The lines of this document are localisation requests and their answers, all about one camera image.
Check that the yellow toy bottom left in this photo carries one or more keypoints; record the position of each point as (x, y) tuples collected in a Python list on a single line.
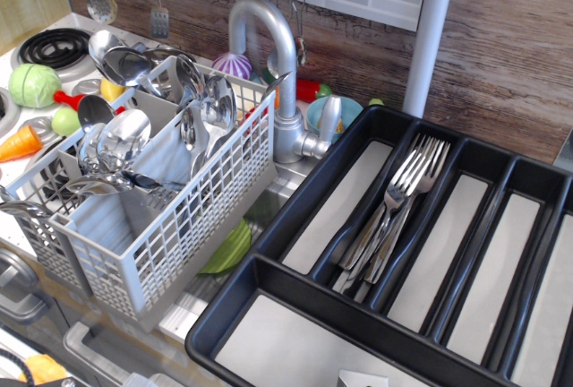
[(45, 369)]

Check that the purple toy onion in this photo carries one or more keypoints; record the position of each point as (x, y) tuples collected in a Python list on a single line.
[(233, 64)]

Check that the red toy pepper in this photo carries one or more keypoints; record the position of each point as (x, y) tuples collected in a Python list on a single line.
[(309, 90)]

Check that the yellow toy lemon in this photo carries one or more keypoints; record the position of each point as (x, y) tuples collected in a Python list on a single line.
[(110, 91)]

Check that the grey plastic cutlery basket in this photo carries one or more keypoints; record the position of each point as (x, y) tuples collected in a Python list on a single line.
[(133, 253)]

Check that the green toy cabbage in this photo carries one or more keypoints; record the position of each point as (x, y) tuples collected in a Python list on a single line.
[(34, 85)]

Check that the black coil stove burner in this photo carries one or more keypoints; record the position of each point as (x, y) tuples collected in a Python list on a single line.
[(56, 48)]

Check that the orange toy carrot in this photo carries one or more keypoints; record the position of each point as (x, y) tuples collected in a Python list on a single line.
[(21, 144)]

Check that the blue toy cup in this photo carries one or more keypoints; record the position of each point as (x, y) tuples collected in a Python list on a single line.
[(350, 111)]

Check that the silver spoon pair upright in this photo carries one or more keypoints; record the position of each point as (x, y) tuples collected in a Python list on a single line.
[(208, 111)]

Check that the black cutlery tray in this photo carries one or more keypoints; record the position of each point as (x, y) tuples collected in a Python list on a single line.
[(477, 292)]

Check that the silver toy faucet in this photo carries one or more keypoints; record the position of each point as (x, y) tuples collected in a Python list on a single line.
[(291, 141)]

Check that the large silver spoon bowl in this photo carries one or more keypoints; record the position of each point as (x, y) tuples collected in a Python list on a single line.
[(113, 147)]

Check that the dark round spoon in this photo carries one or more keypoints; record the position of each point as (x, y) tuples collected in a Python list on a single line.
[(92, 110)]

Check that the silver forks in tray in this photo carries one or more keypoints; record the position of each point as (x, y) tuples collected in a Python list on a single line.
[(417, 173)]

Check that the white metal shelf post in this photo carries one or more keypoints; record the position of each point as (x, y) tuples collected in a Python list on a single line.
[(427, 43)]

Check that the hanging toy strainer spoon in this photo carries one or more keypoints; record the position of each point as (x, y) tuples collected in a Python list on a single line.
[(102, 11)]

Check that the fork lying in basket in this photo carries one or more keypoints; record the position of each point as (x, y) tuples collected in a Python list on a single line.
[(159, 193)]

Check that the green toy lettuce leaf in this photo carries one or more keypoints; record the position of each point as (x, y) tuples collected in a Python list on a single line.
[(231, 251)]

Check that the hanging toy spatula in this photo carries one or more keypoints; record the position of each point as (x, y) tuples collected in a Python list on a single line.
[(159, 21)]

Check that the red toy handle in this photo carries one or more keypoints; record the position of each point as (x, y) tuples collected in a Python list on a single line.
[(72, 101)]

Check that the silver ladle at back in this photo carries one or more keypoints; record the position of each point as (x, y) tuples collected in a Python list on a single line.
[(120, 64)]

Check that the green toy apple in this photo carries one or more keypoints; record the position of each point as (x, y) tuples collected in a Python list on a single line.
[(65, 122)]

